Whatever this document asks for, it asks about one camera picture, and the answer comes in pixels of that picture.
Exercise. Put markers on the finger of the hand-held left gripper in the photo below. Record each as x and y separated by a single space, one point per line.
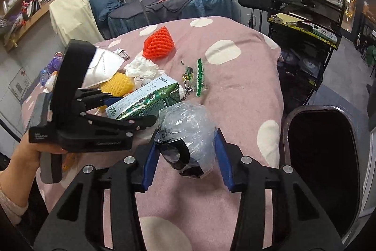
100 98
123 122

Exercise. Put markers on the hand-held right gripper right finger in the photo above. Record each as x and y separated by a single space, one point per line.
224 162

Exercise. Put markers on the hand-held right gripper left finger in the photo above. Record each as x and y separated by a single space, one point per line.
148 164

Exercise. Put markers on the green milk carton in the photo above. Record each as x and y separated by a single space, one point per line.
147 98

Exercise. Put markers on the black tape roll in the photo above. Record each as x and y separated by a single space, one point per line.
182 155

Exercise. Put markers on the white tissue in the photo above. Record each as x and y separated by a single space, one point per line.
141 65

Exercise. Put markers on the clear plastic bag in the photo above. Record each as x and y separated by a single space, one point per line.
188 121

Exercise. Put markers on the black trash bin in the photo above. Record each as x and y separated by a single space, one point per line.
320 165

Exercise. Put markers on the person's left forearm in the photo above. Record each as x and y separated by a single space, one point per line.
11 195

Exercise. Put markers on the person's left hand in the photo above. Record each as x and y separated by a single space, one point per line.
25 159

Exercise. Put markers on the white orange small bottle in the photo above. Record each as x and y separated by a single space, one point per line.
52 82

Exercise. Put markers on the yellow foam fruit net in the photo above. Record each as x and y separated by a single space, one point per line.
117 83

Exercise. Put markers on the clear plastic bottle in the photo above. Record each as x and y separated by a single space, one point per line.
43 77

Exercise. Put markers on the white face mask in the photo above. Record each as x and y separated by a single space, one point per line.
102 62

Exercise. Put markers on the silver foil wrapper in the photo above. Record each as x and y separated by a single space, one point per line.
122 53

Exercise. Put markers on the cream cloth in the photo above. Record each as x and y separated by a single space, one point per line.
72 15

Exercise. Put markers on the pink polka dot blanket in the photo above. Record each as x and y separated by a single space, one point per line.
235 92

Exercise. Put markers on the red foam fruit net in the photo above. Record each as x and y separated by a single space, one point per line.
158 43

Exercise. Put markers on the green-edged clear wrapper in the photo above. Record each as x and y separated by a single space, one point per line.
200 74

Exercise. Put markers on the blue cloth pile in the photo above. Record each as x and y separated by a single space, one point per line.
102 2

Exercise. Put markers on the blue-skirted massage bed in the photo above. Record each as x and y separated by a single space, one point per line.
202 7

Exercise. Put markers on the masking tape roll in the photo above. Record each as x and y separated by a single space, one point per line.
275 18

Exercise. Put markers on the yellow notepad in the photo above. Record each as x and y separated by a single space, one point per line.
290 18

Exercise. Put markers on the framed wall notice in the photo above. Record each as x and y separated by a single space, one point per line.
20 85

